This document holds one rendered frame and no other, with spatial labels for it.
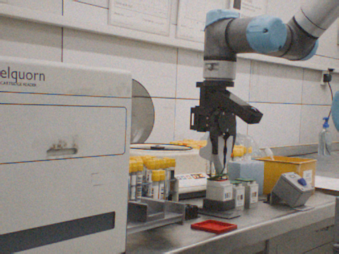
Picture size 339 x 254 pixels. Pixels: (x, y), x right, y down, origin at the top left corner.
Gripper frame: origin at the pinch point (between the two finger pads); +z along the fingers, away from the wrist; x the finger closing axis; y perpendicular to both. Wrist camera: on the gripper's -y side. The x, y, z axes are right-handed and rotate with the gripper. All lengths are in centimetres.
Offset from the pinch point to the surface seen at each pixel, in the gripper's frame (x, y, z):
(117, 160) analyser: 41.4, -6.7, -5.3
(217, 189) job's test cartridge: 2.0, -0.2, 4.3
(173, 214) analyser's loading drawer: 23.1, -4.4, 6.2
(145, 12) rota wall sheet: -36, 56, -43
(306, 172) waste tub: -39.0, -2.8, 3.2
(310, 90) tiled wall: -169, 56, -23
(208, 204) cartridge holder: 2.5, 1.6, 7.9
